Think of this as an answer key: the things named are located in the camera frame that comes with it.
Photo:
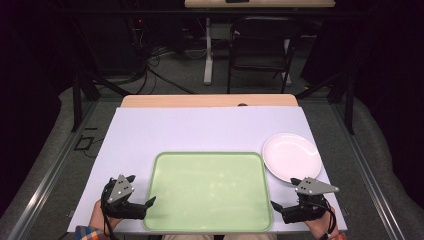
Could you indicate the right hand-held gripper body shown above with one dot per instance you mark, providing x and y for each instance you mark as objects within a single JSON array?
[{"x": 311, "y": 200}]

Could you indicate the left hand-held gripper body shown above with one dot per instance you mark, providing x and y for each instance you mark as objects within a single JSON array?
[{"x": 120, "y": 192}]

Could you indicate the person's right hand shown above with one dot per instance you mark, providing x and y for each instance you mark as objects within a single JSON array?
[{"x": 320, "y": 226}]

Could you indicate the person's left hand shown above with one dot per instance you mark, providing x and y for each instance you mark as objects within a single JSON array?
[{"x": 98, "y": 215}]

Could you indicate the white round plate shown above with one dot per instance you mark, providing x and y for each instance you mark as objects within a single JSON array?
[{"x": 290, "y": 156}]

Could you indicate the black floor socket box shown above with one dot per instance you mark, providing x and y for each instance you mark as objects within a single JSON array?
[{"x": 83, "y": 142}]

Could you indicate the green plastic tray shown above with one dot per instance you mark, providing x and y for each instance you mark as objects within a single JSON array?
[{"x": 209, "y": 191}]

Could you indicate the pale lavender table sheet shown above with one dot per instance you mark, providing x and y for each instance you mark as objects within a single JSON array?
[{"x": 186, "y": 130}]

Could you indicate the black metal stand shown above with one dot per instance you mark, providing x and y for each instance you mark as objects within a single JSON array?
[
  {"x": 77, "y": 100},
  {"x": 349, "y": 103}
]

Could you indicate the light wooden table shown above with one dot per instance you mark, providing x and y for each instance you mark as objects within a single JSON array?
[{"x": 206, "y": 100}]

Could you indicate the dark computer with red light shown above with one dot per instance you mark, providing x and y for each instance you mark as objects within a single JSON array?
[{"x": 138, "y": 33}]

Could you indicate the black metal chair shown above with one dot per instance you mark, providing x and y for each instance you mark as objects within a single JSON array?
[{"x": 263, "y": 30}]

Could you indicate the wooden desk with white legs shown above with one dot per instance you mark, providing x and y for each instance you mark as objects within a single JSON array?
[{"x": 260, "y": 3}]

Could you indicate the black device on desk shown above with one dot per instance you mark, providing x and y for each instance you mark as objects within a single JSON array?
[{"x": 236, "y": 1}]

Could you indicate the aluminium floor rail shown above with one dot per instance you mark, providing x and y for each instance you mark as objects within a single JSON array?
[
  {"x": 50, "y": 186},
  {"x": 370, "y": 186}
]

